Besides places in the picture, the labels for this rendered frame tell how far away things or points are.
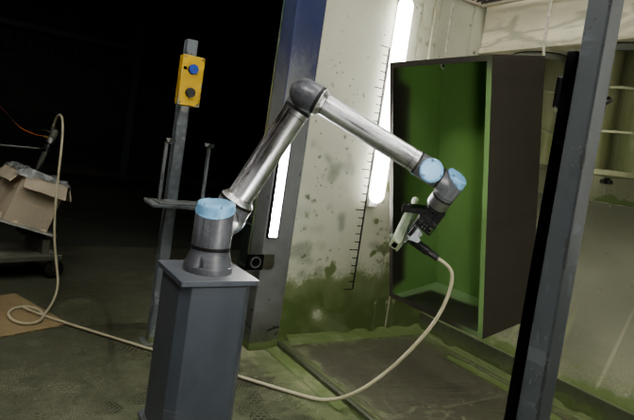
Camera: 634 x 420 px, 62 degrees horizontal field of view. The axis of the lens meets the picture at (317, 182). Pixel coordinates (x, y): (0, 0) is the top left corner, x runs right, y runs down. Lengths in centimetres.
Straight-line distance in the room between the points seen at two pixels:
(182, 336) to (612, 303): 227
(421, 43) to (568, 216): 244
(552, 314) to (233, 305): 120
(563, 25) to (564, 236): 245
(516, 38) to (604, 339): 185
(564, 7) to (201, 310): 267
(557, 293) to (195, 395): 138
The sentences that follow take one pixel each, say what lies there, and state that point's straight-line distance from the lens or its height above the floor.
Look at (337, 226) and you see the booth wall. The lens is 315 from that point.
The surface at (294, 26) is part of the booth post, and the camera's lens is 294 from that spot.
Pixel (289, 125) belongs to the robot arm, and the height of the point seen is 124.
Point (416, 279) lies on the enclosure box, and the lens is 294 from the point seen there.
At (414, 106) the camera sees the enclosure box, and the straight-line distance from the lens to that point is 274.
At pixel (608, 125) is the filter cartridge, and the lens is 329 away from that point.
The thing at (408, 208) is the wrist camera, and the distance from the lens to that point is 221.
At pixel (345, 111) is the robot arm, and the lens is 197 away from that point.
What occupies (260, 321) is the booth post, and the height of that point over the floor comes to 17.
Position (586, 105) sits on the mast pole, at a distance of 118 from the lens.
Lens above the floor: 116
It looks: 3 degrees down
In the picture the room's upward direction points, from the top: 8 degrees clockwise
